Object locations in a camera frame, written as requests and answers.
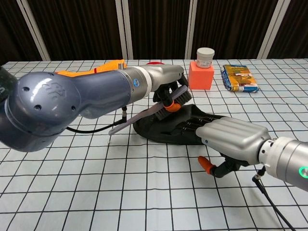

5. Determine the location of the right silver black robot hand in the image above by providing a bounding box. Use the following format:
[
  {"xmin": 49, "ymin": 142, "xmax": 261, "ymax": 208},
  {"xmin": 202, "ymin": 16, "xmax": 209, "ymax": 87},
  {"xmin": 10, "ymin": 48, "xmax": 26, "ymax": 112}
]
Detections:
[{"xmin": 177, "ymin": 115, "xmax": 271, "ymax": 179}]

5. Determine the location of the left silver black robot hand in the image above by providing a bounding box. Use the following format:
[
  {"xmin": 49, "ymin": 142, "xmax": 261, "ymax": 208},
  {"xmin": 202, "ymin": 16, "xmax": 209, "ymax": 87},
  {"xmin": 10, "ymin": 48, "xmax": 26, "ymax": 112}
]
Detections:
[{"xmin": 146, "ymin": 64, "xmax": 193, "ymax": 114}]

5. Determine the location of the grey tool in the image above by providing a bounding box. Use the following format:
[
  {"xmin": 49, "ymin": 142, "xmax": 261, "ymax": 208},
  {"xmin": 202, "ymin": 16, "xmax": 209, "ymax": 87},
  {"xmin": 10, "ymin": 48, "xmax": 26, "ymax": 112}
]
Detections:
[{"xmin": 108, "ymin": 85, "xmax": 193, "ymax": 136}]

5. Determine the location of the black slipper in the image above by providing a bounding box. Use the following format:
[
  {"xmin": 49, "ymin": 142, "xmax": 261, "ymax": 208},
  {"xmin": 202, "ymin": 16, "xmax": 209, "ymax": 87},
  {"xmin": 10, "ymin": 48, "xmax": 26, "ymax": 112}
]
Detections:
[{"xmin": 133, "ymin": 103, "xmax": 231, "ymax": 145}]

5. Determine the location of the white jar with grey lid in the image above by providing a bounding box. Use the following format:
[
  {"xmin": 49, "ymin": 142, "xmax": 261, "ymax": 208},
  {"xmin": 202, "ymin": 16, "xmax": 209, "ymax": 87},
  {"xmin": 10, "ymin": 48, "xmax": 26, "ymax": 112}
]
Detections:
[{"xmin": 196, "ymin": 47, "xmax": 215, "ymax": 69}]

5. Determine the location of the blue orange snack packet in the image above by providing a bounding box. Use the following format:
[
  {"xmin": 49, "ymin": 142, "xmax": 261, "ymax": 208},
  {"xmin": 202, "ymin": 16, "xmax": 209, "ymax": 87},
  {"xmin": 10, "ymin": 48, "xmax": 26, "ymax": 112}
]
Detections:
[{"xmin": 220, "ymin": 64, "xmax": 260, "ymax": 93}]

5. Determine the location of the yellow rubber chicken toy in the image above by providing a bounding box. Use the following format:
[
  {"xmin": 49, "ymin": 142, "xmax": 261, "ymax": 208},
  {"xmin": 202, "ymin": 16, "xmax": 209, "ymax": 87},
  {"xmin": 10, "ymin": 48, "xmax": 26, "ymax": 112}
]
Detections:
[{"xmin": 54, "ymin": 59, "xmax": 127, "ymax": 77}]

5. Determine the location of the white checked tablecloth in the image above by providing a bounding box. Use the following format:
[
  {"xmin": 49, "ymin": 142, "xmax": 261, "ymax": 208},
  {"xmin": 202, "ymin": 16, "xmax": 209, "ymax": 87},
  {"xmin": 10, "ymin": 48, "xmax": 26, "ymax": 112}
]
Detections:
[{"xmin": 0, "ymin": 57, "xmax": 308, "ymax": 231}]

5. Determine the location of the white screen frame post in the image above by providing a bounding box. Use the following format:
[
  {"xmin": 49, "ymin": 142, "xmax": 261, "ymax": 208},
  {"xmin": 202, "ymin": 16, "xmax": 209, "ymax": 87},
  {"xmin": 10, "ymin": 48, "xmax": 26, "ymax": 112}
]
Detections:
[
  {"xmin": 15, "ymin": 0, "xmax": 51, "ymax": 61},
  {"xmin": 115, "ymin": 0, "xmax": 134, "ymax": 60},
  {"xmin": 184, "ymin": 0, "xmax": 204, "ymax": 60},
  {"xmin": 257, "ymin": 0, "xmax": 286, "ymax": 59}
]

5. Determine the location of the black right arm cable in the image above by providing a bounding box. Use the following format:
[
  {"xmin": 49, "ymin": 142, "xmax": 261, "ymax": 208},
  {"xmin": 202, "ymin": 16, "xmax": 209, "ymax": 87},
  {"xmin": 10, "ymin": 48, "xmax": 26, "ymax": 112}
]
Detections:
[{"xmin": 251, "ymin": 167, "xmax": 299, "ymax": 231}]

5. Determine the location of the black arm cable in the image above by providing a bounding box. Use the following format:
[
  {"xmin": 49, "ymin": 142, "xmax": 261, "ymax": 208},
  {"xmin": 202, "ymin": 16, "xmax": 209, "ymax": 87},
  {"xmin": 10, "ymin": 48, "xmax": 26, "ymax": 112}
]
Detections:
[
  {"xmin": 251, "ymin": 167, "xmax": 299, "ymax": 231},
  {"xmin": 66, "ymin": 107, "xmax": 128, "ymax": 134}
]

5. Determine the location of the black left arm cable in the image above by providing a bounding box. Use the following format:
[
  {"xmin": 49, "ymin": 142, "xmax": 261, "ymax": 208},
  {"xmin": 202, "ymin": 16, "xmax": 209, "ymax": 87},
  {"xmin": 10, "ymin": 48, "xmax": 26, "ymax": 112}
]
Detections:
[{"xmin": 66, "ymin": 107, "xmax": 128, "ymax": 134}]

